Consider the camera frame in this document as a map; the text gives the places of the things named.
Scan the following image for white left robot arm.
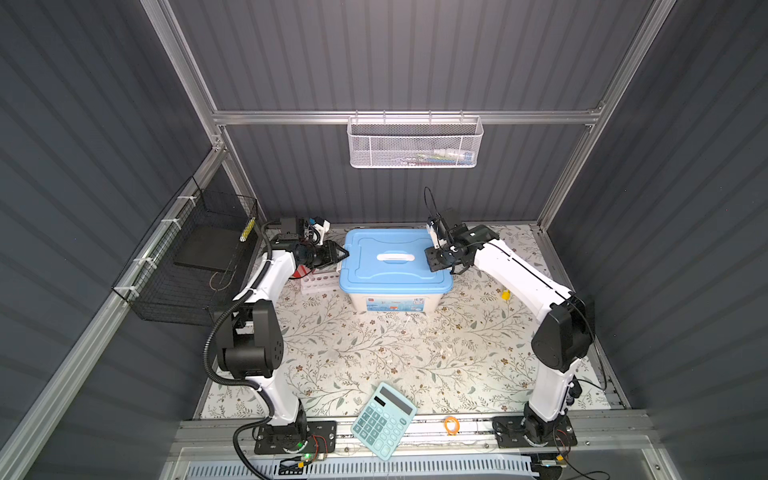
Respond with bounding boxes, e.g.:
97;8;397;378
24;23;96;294
203;217;349;479

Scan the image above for white test tube rack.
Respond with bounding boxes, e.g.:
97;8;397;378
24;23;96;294
300;271;340;295

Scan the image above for beige plastic storage bin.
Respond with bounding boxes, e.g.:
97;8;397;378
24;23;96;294
349;293;443;314

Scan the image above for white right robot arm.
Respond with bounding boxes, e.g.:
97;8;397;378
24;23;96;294
425;209;595;446

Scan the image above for teal desk calculator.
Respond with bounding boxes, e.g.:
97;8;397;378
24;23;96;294
351;382;417;461

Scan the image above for blue plastic bin lid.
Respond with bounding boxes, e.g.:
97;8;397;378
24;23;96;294
340;228;453;295

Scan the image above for black wire wall basket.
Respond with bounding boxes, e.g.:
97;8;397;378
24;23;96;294
113;182;259;327

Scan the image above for white wire mesh basket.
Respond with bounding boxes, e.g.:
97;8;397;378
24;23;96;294
346;115;484;169

